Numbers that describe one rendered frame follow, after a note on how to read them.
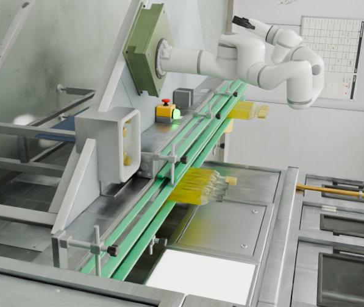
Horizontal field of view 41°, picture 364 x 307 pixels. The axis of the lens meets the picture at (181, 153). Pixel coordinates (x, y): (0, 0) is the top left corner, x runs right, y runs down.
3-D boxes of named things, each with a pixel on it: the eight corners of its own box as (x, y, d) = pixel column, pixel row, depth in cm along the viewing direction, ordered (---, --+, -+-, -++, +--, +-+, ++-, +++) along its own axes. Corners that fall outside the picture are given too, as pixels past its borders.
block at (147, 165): (135, 177, 184) (153, 179, 182) (135, 153, 180) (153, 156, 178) (138, 173, 187) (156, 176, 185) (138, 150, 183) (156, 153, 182)
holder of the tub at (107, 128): (98, 195, 169) (119, 198, 167) (95, 119, 159) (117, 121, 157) (117, 176, 184) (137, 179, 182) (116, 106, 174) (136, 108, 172)
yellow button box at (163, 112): (155, 121, 219) (171, 123, 217) (155, 105, 216) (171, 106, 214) (160, 117, 225) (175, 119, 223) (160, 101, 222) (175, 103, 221)
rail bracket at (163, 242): (126, 253, 166) (164, 259, 163) (126, 235, 164) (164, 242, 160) (131, 247, 170) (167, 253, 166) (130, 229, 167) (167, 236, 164)
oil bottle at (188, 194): (153, 198, 188) (208, 206, 182) (153, 185, 185) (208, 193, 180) (158, 192, 193) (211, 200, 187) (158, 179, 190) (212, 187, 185)
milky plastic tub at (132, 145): (99, 181, 166) (122, 185, 164) (96, 119, 158) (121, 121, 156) (119, 163, 182) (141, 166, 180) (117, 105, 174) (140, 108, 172)
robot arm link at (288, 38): (287, 57, 190) (297, 34, 186) (263, 47, 194) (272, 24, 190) (299, 54, 203) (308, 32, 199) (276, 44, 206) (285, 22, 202)
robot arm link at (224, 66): (196, 80, 183) (238, 84, 179) (197, 44, 178) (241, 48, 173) (202, 74, 191) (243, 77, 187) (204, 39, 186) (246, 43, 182)
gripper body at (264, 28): (280, 27, 206) (256, 17, 209) (272, 25, 197) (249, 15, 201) (272, 44, 208) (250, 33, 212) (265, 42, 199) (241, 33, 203)
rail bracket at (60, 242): (34, 276, 127) (114, 293, 121) (28, 219, 121) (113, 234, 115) (44, 267, 131) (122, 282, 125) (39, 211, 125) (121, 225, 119)
